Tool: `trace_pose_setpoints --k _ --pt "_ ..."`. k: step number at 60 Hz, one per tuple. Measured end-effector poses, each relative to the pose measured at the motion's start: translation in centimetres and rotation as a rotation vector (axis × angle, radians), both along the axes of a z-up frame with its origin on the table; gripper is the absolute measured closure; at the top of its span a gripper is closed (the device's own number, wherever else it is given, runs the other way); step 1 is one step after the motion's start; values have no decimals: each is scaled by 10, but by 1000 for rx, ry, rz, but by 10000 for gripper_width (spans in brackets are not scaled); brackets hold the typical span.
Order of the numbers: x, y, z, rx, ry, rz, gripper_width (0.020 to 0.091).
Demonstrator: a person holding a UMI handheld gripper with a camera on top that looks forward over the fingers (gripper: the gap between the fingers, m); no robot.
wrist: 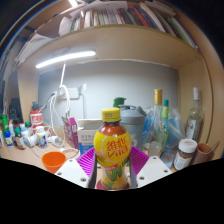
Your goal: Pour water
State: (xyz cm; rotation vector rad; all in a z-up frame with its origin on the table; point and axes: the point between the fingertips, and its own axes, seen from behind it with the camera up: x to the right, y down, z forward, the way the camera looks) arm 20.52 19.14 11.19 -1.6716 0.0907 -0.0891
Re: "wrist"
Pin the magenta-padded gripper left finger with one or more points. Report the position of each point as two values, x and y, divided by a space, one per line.
85 161

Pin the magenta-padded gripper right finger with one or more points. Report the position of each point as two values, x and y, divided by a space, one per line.
140 161

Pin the yellow drink bottle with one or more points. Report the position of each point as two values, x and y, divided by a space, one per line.
111 146

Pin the white and blue carton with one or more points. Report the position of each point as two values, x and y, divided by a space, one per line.
86 136

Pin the orange plastic cup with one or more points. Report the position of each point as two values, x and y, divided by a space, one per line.
53 161

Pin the maroon pouch packet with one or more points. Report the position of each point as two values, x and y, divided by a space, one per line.
70 131

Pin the grey shaker bottle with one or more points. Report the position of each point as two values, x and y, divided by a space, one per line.
135 126

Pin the brown jar with white lid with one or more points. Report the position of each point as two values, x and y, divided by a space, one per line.
184 156

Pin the white bottle with blue label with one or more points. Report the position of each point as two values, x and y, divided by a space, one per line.
42 138

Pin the teal-capped clear bottle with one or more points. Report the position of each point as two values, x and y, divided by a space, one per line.
165 110

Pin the brown mug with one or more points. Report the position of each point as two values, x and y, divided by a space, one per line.
201 153

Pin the red and white canister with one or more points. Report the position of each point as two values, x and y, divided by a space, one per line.
36 118

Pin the gold-capped clear bottle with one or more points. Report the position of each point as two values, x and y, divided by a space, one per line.
158 96

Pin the clear glass bottle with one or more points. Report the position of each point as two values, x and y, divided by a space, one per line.
195 116

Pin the black power adapter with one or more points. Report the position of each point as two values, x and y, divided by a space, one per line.
35 106

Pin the blue-lidded white jar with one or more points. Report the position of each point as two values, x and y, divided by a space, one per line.
8 139

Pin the green canister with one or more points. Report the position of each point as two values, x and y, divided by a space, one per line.
4 121

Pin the white LED light bar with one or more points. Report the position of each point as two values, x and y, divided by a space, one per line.
66 58

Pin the ceiling tube light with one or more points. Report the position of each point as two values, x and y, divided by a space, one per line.
73 3

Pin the white wall socket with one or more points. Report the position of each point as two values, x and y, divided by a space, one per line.
71 93

